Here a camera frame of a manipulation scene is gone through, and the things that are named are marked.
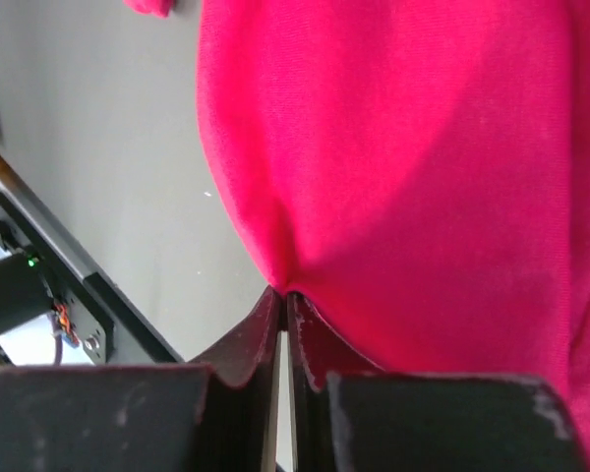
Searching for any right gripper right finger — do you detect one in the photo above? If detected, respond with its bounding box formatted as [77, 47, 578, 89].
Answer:
[286, 294, 590, 471]

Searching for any pink t shirt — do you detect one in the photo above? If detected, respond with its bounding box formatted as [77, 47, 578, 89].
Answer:
[122, 0, 590, 472]

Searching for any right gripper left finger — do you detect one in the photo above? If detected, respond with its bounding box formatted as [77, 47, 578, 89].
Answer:
[0, 289, 281, 471]

